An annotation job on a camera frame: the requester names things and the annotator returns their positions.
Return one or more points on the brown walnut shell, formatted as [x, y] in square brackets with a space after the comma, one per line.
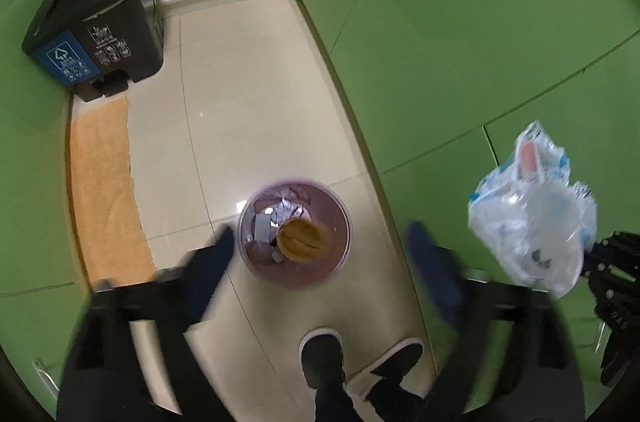
[302, 239]

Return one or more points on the small purple trash can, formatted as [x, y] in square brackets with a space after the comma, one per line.
[320, 274]

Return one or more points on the dark dual trash bin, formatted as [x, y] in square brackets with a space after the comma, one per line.
[120, 37]

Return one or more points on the printed plastic bag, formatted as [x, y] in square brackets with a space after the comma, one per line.
[530, 222]

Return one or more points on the orange floor mat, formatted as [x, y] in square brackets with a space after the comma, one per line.
[105, 192]

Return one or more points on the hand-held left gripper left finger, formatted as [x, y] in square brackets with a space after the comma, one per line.
[215, 262]

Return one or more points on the green cabinet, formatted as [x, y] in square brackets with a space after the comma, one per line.
[450, 27]
[25, 152]

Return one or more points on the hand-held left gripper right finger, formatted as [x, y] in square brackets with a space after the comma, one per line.
[435, 272]

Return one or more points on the person's dark trousers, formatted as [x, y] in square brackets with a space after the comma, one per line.
[345, 404]

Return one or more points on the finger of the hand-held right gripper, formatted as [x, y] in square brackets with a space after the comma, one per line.
[622, 242]
[607, 269]

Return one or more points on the white paper ball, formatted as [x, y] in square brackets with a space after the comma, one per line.
[285, 209]

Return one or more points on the black white-soled shoe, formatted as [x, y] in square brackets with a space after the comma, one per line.
[322, 357]
[395, 362]

